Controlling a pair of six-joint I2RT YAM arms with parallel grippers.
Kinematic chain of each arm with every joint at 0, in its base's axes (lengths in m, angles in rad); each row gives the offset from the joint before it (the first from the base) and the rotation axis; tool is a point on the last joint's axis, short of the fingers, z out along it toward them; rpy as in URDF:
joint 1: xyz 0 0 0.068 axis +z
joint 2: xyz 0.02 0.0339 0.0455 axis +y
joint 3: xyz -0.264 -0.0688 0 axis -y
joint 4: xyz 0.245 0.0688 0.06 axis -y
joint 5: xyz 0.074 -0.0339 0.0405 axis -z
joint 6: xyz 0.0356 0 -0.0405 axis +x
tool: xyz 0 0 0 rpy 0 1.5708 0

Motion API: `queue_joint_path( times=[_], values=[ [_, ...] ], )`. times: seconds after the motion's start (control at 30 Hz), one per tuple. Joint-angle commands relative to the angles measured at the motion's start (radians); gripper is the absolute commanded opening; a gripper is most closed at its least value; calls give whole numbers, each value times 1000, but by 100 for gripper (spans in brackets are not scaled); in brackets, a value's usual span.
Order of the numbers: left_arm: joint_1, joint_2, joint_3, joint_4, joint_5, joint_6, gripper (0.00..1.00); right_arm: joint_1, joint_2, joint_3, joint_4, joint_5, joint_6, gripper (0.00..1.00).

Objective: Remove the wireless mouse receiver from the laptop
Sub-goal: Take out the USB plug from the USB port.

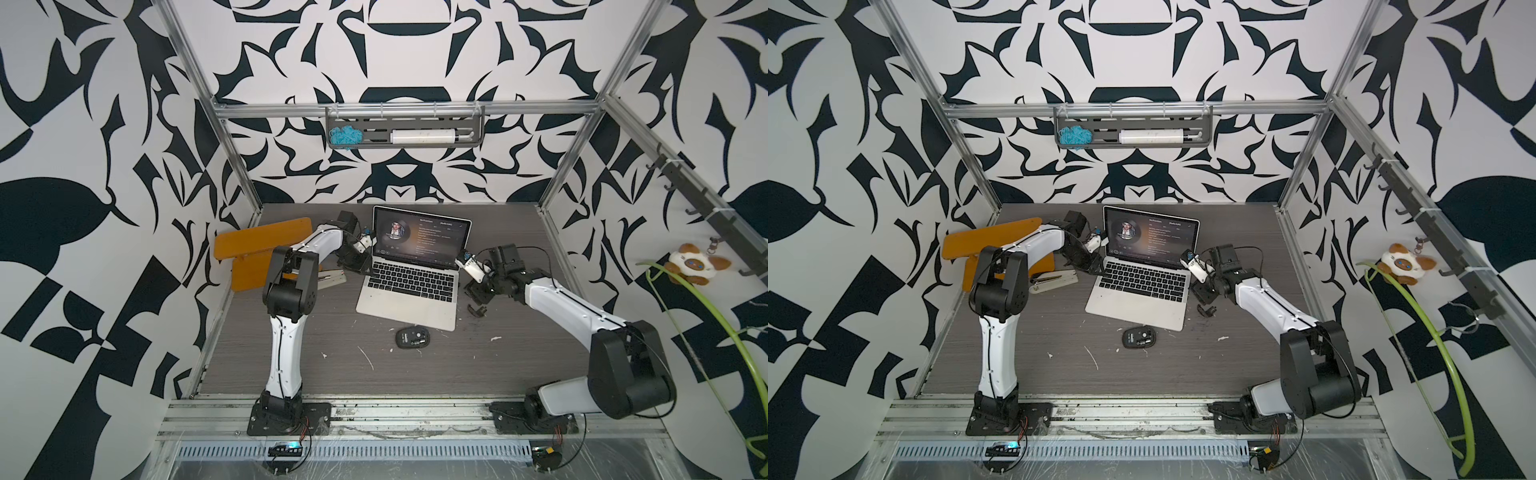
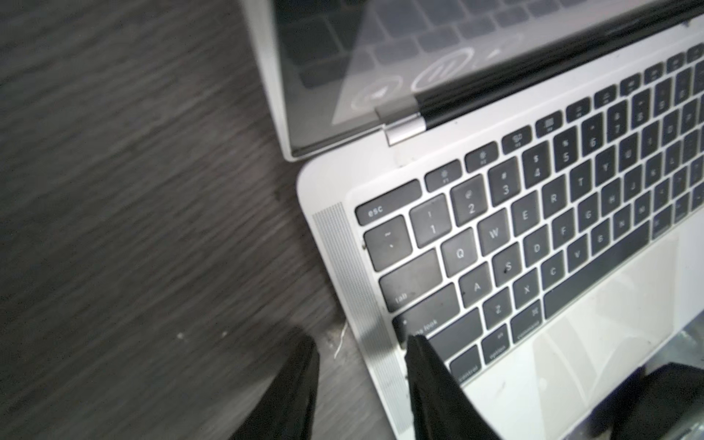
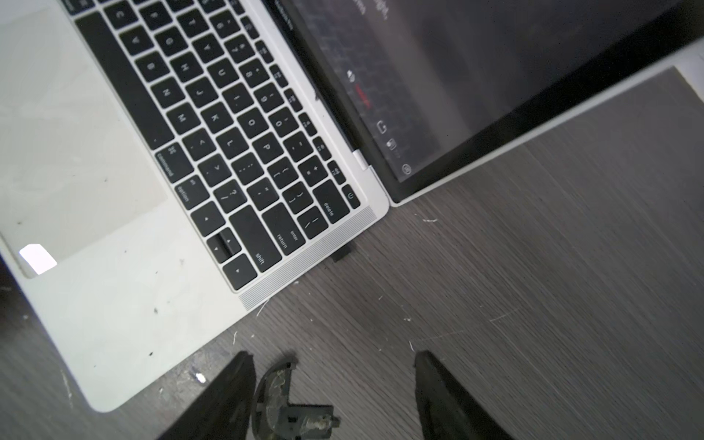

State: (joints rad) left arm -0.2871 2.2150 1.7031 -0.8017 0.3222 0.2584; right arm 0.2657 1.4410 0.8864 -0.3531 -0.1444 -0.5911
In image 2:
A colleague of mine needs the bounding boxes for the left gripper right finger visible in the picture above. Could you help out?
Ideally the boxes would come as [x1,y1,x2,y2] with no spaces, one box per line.
[405,335,499,440]

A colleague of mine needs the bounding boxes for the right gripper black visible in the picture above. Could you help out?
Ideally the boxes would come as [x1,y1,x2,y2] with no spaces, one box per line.
[610,363,703,439]

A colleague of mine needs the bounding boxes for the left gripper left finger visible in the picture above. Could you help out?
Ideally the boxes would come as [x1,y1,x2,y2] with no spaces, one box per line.
[231,335,320,439]

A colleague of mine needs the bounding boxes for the silver laptop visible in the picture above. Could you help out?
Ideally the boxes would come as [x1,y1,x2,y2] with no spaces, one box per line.
[241,1,703,439]

